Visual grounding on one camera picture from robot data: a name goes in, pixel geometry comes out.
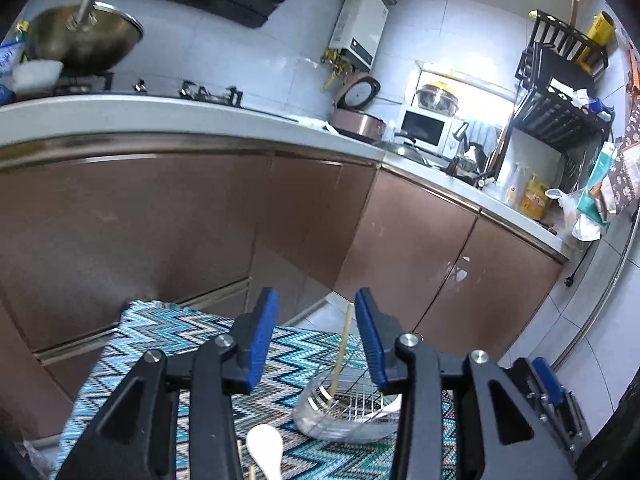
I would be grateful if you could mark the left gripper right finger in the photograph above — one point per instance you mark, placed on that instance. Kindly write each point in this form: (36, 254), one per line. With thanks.
(503, 428)

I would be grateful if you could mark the yellow detergent bottle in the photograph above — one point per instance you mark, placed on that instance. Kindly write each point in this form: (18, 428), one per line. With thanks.
(534, 201)

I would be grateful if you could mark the white bowl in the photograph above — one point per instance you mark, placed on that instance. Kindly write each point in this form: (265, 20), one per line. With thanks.
(36, 76)

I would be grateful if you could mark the yellow roll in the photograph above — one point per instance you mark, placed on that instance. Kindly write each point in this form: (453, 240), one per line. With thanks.
(600, 33)

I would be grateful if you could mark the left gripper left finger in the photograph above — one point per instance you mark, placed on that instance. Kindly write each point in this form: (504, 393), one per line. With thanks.
(134, 434)

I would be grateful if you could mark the copper rice cooker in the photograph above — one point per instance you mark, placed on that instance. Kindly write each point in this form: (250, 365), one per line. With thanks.
(350, 116)

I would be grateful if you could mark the brass wok with handle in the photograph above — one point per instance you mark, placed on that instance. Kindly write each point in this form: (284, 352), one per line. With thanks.
(88, 39)

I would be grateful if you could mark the brown patterned hanging cloth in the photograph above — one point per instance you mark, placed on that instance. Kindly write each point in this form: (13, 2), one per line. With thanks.
(620, 186)

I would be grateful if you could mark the black dish rack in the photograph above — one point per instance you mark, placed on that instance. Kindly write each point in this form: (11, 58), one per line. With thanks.
(557, 77)

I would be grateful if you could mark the white spray bottle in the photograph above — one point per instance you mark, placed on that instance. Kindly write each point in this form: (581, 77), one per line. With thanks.
(511, 190)

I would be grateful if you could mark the zigzag knitted table cloth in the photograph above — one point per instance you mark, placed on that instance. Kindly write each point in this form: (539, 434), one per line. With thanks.
(295, 353)

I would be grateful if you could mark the clear wire utensil holder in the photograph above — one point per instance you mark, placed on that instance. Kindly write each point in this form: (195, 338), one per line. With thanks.
(340, 403)

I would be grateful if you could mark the steel pot with lid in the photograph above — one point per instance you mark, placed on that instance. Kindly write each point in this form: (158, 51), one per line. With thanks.
(437, 98)

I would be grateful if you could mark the white microwave oven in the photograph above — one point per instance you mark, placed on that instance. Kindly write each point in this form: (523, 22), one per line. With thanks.
(428, 131)

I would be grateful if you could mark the white ceramic spoon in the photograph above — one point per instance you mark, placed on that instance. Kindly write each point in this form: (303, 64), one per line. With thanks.
(265, 445)

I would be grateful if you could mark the white water heater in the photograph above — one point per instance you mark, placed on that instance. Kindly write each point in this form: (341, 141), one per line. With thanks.
(358, 32)

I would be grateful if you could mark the oil bottle blue label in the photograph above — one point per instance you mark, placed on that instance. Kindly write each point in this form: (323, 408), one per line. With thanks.
(12, 53)

